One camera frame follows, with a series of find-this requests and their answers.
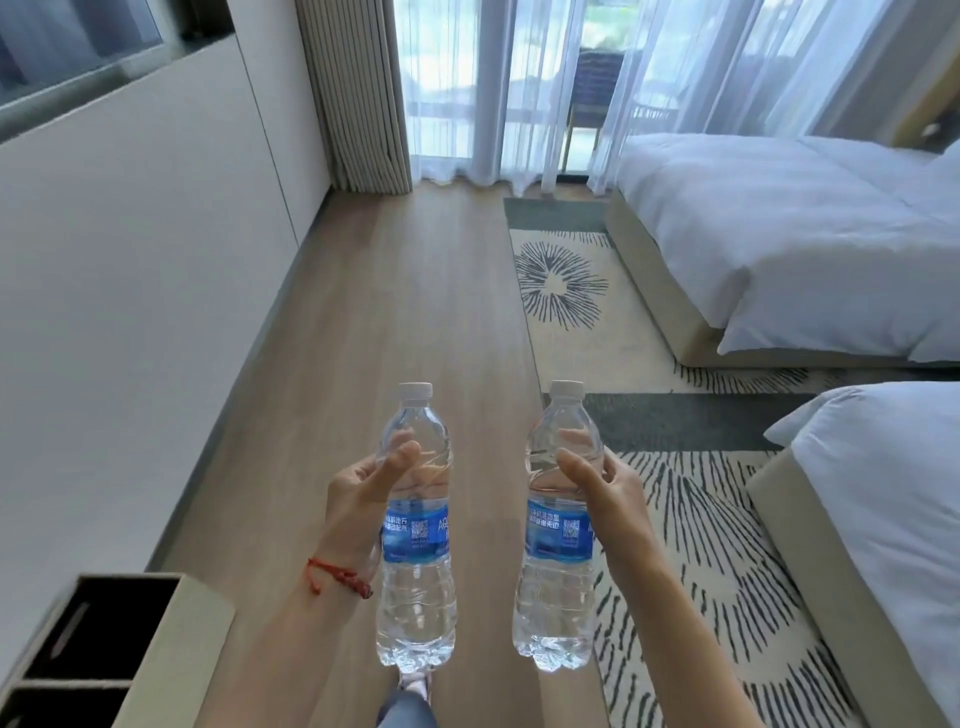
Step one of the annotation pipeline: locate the clear plastic water bottle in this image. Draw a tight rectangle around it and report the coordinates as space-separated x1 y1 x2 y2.
374 380 459 674
512 378 607 674

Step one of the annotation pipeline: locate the dark outdoor chair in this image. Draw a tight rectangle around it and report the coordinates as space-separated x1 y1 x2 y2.
566 46 628 178

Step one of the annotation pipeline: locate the red string bracelet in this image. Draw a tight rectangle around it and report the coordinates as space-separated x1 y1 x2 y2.
305 556 375 600

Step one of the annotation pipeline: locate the person's right hand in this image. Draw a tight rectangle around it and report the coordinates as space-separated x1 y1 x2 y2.
557 448 665 583

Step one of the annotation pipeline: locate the person's left leg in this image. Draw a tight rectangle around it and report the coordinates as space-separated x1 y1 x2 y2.
374 688 438 728

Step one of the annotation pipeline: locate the person's left forearm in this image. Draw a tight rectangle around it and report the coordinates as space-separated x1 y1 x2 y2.
194 569 384 728

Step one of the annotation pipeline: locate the beige pleated curtain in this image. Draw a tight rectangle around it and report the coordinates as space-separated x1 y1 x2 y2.
296 0 414 195

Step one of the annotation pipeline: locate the person's left hand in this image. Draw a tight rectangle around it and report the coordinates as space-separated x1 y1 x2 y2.
324 431 424 595

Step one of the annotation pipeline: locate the sheer white curtain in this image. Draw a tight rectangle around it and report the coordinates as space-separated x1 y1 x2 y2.
393 0 924 196

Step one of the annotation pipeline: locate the person's right forearm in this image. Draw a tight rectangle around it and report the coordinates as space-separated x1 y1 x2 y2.
596 554 759 728

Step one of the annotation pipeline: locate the dark glass window panel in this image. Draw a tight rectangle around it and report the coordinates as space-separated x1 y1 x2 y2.
0 0 238 144

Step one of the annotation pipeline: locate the white divided waste bin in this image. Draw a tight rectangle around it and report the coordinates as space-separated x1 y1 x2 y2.
0 573 238 728

